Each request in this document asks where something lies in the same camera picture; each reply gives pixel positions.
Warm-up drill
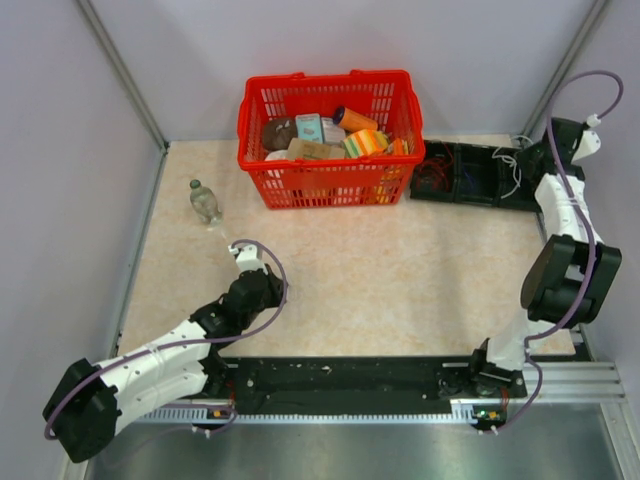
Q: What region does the red wire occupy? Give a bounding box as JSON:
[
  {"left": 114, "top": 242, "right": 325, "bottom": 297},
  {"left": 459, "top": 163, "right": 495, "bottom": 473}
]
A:
[
  {"left": 417, "top": 152, "right": 456, "bottom": 191},
  {"left": 417, "top": 154, "right": 457, "bottom": 193}
]

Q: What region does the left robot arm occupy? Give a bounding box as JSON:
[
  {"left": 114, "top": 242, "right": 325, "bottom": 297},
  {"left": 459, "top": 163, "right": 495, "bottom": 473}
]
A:
[{"left": 42, "top": 266, "right": 288, "bottom": 463}]

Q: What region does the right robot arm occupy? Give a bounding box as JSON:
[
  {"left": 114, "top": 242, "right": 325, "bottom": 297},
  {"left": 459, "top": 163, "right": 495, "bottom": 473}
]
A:
[{"left": 466, "top": 116, "right": 622, "bottom": 396}]

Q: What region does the black three-compartment bin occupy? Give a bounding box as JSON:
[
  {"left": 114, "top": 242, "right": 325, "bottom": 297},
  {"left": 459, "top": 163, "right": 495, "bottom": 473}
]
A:
[{"left": 409, "top": 140, "right": 541, "bottom": 213}]

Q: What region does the clear plastic bottle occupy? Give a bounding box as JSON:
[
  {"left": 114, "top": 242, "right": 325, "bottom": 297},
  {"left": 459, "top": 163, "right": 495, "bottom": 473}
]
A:
[{"left": 189, "top": 179, "right": 223, "bottom": 225}]

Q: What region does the brown cardboard box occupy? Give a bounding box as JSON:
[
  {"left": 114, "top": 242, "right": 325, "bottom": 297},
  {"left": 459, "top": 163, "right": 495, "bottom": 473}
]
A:
[{"left": 286, "top": 138, "right": 346, "bottom": 160}]

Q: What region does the red plastic shopping basket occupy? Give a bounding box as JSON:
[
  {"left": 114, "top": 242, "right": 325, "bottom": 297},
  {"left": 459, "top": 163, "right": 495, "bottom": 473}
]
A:
[{"left": 237, "top": 70, "right": 425, "bottom": 209}]

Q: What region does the brown round bag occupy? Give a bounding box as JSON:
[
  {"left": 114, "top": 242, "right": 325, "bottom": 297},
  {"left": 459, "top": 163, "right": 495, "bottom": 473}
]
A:
[{"left": 261, "top": 117, "right": 298, "bottom": 151}]

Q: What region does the teal small box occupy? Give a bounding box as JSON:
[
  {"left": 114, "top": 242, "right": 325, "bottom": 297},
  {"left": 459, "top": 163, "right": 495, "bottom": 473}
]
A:
[{"left": 295, "top": 113, "right": 324, "bottom": 143}]

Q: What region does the striped yellow green sponge pack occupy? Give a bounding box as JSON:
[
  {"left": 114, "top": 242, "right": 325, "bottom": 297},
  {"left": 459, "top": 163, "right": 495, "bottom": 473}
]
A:
[{"left": 341, "top": 129, "right": 390, "bottom": 158}]

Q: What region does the white grey small box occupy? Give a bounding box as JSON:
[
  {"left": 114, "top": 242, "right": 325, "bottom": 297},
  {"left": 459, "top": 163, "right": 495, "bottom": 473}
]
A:
[{"left": 321, "top": 117, "right": 347, "bottom": 146}]

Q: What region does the orange cylindrical can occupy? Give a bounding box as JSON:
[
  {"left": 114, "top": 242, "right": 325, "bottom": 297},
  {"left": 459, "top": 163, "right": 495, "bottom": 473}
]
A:
[{"left": 332, "top": 106, "right": 378, "bottom": 132}]

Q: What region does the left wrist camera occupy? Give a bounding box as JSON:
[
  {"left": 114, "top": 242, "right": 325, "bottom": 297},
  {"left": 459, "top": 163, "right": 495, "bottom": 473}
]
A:
[{"left": 228, "top": 244, "right": 267, "bottom": 273}]

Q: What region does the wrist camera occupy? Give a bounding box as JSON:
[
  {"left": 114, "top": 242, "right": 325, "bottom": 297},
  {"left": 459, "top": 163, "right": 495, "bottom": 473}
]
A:
[
  {"left": 571, "top": 114, "right": 602, "bottom": 164},
  {"left": 228, "top": 244, "right": 267, "bottom": 273}
]

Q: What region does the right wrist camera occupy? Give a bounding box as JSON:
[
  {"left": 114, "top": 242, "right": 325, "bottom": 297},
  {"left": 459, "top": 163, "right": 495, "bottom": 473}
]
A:
[{"left": 571, "top": 114, "right": 602, "bottom": 164}]

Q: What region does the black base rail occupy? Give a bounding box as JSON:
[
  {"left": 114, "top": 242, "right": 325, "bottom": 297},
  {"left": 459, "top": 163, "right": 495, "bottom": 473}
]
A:
[{"left": 201, "top": 356, "right": 527, "bottom": 414}]

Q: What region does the grey slotted cable duct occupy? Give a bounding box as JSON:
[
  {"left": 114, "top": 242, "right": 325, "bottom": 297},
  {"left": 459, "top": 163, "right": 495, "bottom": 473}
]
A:
[{"left": 130, "top": 403, "right": 506, "bottom": 426}]

